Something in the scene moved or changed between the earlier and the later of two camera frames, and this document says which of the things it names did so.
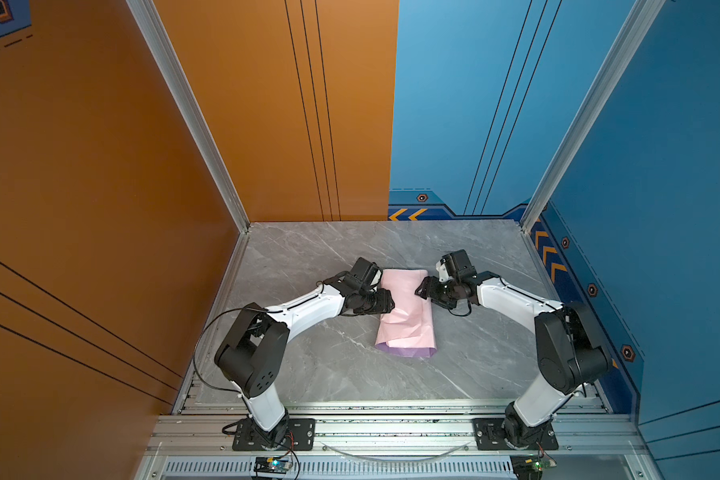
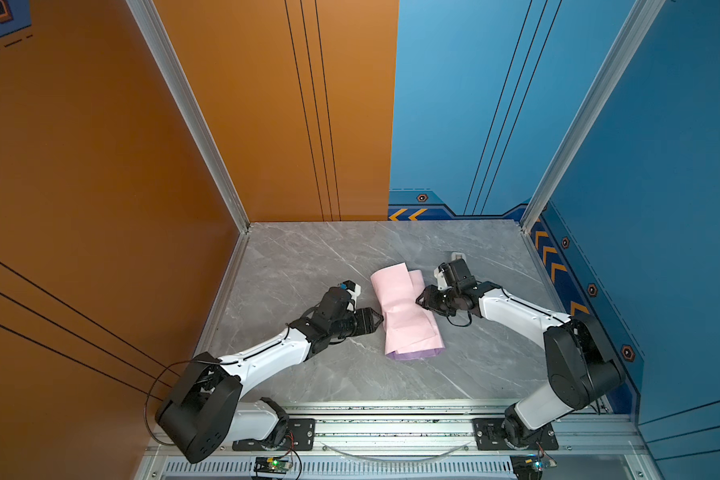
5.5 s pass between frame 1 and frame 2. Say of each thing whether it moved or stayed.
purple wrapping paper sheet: stayed
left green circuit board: stayed
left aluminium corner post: stayed
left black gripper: moved
